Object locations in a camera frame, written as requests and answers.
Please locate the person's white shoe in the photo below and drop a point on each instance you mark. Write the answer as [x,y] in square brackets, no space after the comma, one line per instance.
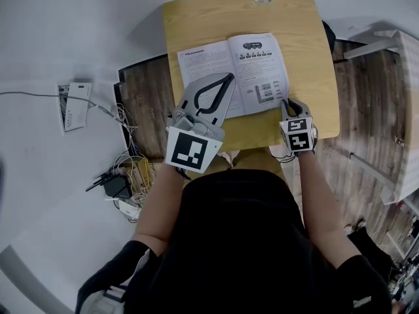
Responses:
[229,157]

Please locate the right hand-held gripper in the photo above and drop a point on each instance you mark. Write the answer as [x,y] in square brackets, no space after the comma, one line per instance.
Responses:
[296,136]

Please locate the person's black shirt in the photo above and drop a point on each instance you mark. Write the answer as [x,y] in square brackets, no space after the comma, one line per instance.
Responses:
[242,240]

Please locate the black chair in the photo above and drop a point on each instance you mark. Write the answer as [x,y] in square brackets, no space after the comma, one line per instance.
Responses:
[330,34]

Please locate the cardboard box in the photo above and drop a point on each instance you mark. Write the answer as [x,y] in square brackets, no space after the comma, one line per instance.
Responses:
[144,168]

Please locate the person's right forearm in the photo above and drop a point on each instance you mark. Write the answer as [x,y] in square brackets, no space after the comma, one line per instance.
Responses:
[319,208]

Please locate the white network wall box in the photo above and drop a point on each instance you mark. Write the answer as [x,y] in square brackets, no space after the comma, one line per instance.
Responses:
[77,110]

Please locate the black router with antennas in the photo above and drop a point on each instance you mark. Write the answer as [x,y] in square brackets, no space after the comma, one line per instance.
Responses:
[118,186]

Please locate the person's yellow trousers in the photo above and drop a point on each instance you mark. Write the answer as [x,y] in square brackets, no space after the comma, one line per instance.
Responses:
[258,159]

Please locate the white router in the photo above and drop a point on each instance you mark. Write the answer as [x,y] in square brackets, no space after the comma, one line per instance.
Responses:
[129,209]

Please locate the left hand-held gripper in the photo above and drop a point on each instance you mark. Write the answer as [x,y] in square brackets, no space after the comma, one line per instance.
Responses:
[191,150]

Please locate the yellow and white booklet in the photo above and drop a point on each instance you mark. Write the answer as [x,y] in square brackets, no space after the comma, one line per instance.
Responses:
[258,67]

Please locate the person's left forearm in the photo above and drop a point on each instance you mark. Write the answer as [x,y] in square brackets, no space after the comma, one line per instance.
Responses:
[157,208]

